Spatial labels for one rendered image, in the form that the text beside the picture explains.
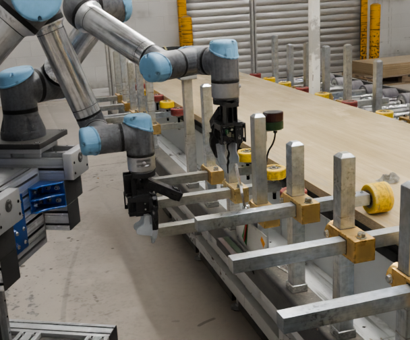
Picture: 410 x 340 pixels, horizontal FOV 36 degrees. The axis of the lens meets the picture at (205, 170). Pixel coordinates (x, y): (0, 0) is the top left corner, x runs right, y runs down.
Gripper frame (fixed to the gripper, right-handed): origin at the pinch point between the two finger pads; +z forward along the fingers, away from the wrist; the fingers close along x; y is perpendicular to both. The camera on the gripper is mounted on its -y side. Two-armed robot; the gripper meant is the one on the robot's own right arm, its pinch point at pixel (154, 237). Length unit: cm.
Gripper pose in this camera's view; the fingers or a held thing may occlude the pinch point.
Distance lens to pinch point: 178.4
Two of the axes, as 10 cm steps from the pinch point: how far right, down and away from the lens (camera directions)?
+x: 3.0, 2.5, -9.2
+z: 0.5, 9.6, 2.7
